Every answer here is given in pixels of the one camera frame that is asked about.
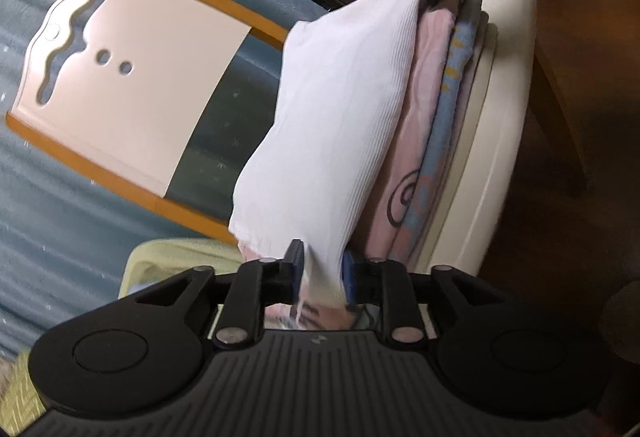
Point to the brown folded garment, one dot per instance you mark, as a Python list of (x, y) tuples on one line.
[(470, 4)]

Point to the white orange chair back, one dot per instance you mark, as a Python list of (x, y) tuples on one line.
[(140, 67)]

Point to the green covered sofa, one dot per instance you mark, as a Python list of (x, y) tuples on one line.
[(170, 262)]

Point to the white ribbed tank top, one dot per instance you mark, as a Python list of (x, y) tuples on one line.
[(340, 117)]

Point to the blue folded garment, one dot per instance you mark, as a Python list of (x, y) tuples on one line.
[(440, 127)]

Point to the cream stool seat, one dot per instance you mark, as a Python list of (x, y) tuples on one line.
[(505, 92)]

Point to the pink printed cloth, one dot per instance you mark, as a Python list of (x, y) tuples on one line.
[(325, 314)]

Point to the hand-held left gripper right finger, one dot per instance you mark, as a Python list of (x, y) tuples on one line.
[(349, 279)]

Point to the blue fleece blanket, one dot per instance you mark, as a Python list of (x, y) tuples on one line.
[(75, 227)]

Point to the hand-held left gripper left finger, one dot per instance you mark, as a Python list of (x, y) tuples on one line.
[(296, 267)]

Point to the pink folded garment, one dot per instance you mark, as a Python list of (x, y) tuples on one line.
[(410, 142)]

